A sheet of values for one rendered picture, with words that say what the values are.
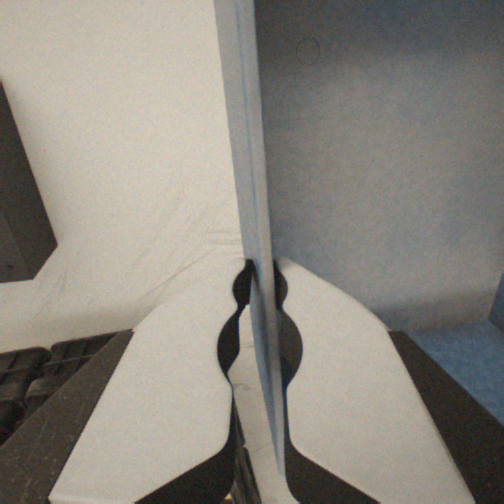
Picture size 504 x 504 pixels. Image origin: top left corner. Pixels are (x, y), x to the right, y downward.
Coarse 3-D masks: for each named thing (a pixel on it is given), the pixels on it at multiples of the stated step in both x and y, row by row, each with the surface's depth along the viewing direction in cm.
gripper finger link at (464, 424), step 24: (408, 336) 8; (408, 360) 8; (432, 360) 8; (432, 384) 7; (456, 384) 7; (432, 408) 7; (456, 408) 7; (480, 408) 7; (456, 432) 6; (480, 432) 6; (456, 456) 6; (480, 456) 6; (480, 480) 6
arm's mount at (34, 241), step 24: (0, 96) 44; (0, 120) 44; (0, 144) 44; (0, 168) 43; (24, 168) 49; (0, 192) 43; (24, 192) 48; (0, 216) 43; (24, 216) 47; (0, 240) 45; (24, 240) 47; (48, 240) 53; (0, 264) 46; (24, 264) 47
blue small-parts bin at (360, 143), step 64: (256, 0) 13; (320, 0) 13; (384, 0) 13; (448, 0) 14; (256, 64) 8; (320, 64) 14; (384, 64) 14; (448, 64) 15; (256, 128) 8; (320, 128) 15; (384, 128) 16; (448, 128) 16; (256, 192) 9; (320, 192) 17; (384, 192) 17; (448, 192) 18; (256, 256) 11; (320, 256) 18; (384, 256) 19; (448, 256) 20; (256, 320) 15; (384, 320) 21; (448, 320) 22
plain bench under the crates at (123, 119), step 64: (0, 0) 41; (64, 0) 42; (128, 0) 43; (192, 0) 43; (0, 64) 44; (64, 64) 45; (128, 64) 46; (192, 64) 47; (64, 128) 49; (128, 128) 49; (192, 128) 50; (64, 192) 53; (128, 192) 54; (192, 192) 55; (64, 256) 58; (128, 256) 59; (192, 256) 60; (0, 320) 62; (64, 320) 64; (128, 320) 65; (256, 384) 77; (256, 448) 88
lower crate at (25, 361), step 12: (24, 348) 64; (36, 348) 64; (0, 360) 64; (12, 360) 62; (24, 360) 63; (36, 360) 63; (48, 360) 66; (0, 372) 60; (12, 372) 60; (24, 372) 60; (36, 372) 61; (0, 384) 58; (12, 384) 56; (24, 384) 57; (0, 396) 55; (12, 396) 55; (24, 396) 56
